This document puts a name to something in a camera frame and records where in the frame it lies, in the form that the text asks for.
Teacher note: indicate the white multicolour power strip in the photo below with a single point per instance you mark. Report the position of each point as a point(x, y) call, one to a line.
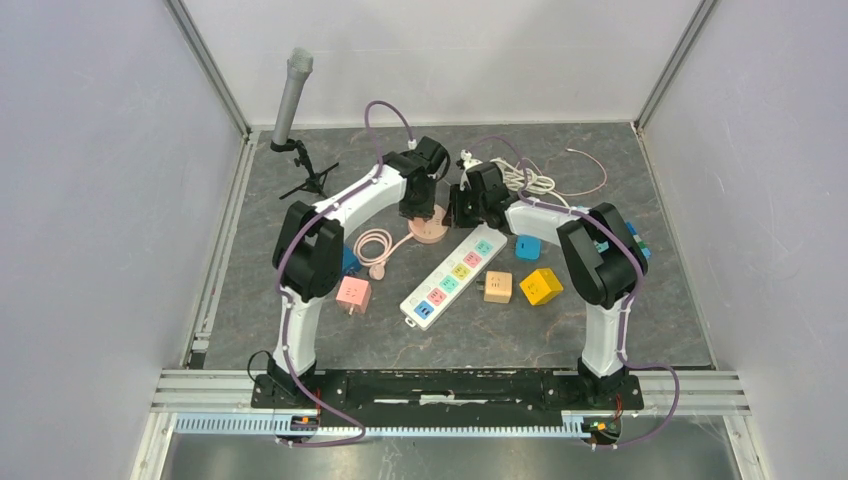
point(435, 294)

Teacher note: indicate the pink round socket hub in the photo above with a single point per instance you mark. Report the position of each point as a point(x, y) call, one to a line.
point(429, 231)

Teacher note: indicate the beige cube socket adapter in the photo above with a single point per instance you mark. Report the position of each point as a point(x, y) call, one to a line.
point(496, 287)

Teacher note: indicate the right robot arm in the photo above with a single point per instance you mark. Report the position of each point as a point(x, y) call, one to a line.
point(605, 264)

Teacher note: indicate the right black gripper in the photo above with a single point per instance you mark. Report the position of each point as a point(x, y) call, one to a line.
point(454, 218)

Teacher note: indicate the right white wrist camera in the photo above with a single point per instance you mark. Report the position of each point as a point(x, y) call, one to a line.
point(467, 160)

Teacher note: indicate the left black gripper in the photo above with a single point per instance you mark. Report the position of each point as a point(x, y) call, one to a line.
point(426, 211)

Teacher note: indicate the grey microphone on stand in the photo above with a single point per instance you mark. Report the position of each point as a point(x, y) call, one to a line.
point(299, 67)

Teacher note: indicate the pink cube socket adapter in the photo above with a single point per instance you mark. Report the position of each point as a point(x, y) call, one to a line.
point(354, 294)

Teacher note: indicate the yellow cube socket adapter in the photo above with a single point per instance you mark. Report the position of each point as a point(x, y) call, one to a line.
point(541, 286)

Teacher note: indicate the small blue plug adapter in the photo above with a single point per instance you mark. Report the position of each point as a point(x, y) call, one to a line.
point(527, 248)

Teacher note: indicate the blue cube socket adapter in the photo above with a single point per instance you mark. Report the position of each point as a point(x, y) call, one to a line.
point(351, 264)

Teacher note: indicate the blue green striped adapter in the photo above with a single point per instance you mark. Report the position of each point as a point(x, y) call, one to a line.
point(637, 238)

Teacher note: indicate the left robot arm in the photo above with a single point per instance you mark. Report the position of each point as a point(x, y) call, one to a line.
point(309, 252)

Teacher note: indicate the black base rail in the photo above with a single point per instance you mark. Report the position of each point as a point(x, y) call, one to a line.
point(442, 399)

